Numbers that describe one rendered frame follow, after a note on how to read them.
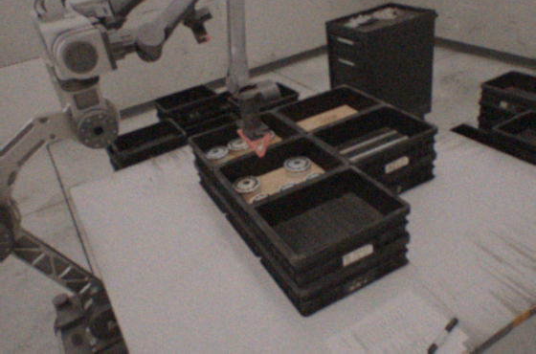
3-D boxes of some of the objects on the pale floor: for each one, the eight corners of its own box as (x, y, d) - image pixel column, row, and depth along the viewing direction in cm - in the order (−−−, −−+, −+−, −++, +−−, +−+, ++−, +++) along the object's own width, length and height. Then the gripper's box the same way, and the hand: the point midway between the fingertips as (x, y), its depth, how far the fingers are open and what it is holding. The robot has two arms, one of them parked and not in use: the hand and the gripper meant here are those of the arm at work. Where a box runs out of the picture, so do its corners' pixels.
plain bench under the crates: (254, 668, 127) (200, 545, 93) (112, 298, 253) (68, 188, 219) (612, 360, 187) (658, 217, 153) (351, 185, 313) (346, 87, 279)
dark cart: (369, 154, 344) (366, 32, 301) (332, 133, 380) (324, 21, 336) (431, 127, 367) (435, 9, 323) (390, 109, 403) (390, 1, 359)
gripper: (232, 106, 148) (240, 149, 155) (247, 118, 139) (255, 163, 147) (251, 100, 150) (258, 143, 158) (267, 111, 142) (274, 155, 149)
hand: (256, 150), depth 152 cm, fingers open, 6 cm apart
